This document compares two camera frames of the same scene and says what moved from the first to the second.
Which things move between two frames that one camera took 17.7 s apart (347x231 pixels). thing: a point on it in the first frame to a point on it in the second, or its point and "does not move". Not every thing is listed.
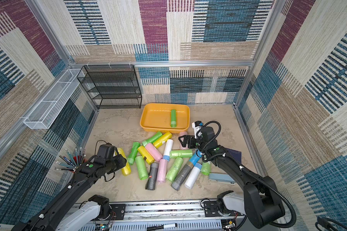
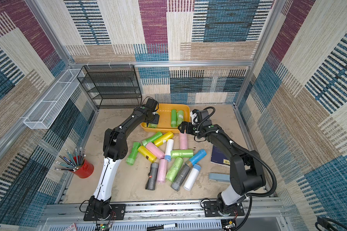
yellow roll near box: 166,136 does not move
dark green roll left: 135,146 does not move
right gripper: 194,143 to 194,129
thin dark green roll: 173,118 does not move
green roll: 142,170 to 152,125
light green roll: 206,168 to 180,116
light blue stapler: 223,178 does not move
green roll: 152,138 does not move
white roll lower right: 193,176 does not move
